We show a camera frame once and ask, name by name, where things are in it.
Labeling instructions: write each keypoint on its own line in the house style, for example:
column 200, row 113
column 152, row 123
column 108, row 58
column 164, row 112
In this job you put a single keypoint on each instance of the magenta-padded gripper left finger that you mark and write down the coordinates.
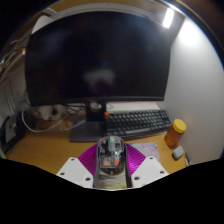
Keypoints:
column 88, row 160

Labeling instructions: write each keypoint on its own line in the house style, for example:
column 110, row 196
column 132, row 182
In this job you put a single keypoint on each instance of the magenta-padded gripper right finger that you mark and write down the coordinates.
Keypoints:
column 135, row 160

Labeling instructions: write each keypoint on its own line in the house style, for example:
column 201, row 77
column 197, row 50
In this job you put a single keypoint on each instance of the transparent computer mouse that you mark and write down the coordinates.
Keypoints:
column 111, row 155

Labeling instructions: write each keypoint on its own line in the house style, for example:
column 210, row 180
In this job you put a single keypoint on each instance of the floral landscape print mouse pad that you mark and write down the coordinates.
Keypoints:
column 148, row 151

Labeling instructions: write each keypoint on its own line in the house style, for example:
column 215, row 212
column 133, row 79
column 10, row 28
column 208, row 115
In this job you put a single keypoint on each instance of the dark grey mechanical keyboard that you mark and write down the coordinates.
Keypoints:
column 136, row 122

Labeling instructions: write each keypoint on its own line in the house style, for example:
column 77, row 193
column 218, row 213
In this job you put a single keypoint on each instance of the orange jar with yellow lid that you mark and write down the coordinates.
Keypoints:
column 175, row 133

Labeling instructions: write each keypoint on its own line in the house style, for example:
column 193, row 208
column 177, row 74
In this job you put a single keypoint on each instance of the white power strip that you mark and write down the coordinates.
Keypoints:
column 50, row 112

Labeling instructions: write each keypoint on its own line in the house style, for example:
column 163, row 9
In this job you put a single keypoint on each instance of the black computer monitor with stand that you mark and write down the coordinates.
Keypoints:
column 96, row 56

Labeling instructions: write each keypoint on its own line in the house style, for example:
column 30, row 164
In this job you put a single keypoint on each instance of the bright wall lamp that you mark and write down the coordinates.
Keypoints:
column 168, row 17

